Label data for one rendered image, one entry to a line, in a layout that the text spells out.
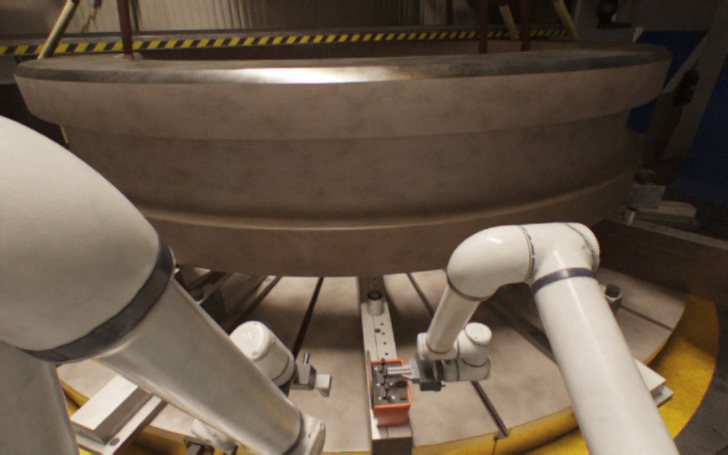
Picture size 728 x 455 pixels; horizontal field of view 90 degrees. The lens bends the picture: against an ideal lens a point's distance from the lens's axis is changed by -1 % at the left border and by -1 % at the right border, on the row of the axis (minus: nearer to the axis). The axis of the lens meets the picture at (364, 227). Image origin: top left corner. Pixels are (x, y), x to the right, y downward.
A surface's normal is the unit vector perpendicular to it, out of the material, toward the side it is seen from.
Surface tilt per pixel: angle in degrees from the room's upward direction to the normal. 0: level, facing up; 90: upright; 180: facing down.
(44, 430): 92
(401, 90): 90
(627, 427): 35
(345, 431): 0
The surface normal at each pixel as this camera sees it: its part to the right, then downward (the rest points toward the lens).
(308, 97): -0.02, 0.47
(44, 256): 0.69, 0.14
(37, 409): 0.99, 0.08
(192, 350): 0.90, 0.21
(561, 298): -0.68, -0.38
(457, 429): -0.02, -0.88
